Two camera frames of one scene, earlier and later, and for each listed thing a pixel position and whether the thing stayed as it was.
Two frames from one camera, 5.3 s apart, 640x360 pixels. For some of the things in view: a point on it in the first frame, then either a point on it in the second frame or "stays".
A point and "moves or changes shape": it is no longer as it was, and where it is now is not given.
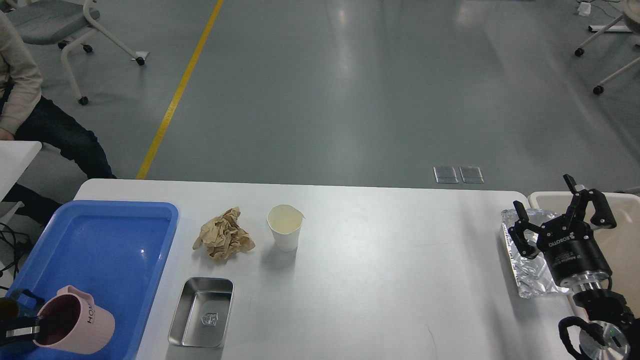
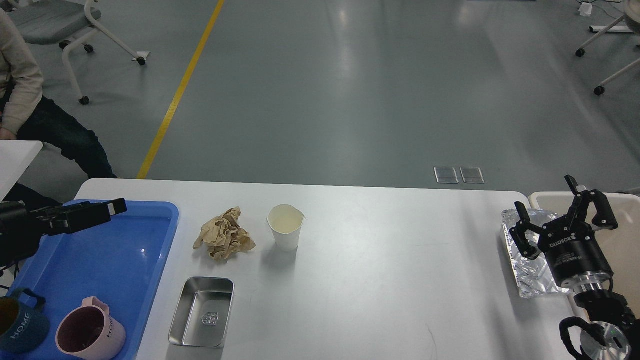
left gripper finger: [20, 332] to [20, 235]
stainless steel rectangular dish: [202, 315] stays
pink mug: [72, 322] moves or changes shape
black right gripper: [570, 247] stays
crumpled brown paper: [224, 236] stays
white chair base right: [631, 14] stays
